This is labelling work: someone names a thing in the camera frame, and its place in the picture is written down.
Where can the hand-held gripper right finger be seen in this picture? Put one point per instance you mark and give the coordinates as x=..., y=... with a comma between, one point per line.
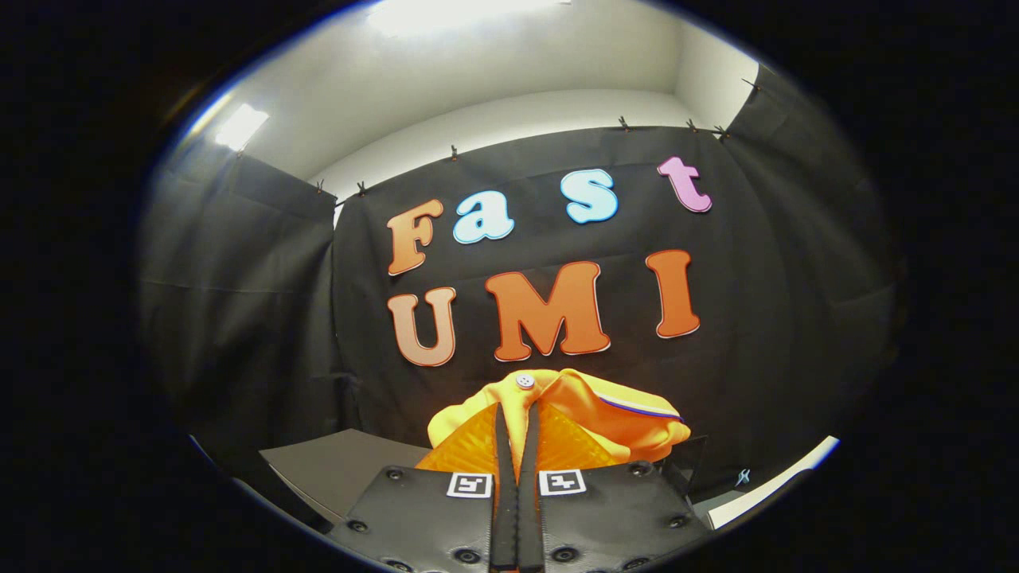
x=613, y=517

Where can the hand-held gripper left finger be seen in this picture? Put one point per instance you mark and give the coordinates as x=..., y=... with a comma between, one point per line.
x=430, y=517

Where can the yellow polo shirt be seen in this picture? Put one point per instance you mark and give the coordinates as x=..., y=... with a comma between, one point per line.
x=605, y=422

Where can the dark grey box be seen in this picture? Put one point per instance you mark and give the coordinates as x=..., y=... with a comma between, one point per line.
x=342, y=469

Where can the pale blue clip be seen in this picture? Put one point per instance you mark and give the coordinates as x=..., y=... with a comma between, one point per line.
x=742, y=477

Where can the white side table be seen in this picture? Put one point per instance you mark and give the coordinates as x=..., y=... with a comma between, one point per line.
x=764, y=493

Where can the black backdrop cloth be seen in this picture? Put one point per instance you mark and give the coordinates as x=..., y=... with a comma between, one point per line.
x=756, y=318

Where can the ceiling light panel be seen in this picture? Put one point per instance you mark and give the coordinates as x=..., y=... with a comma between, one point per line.
x=241, y=127

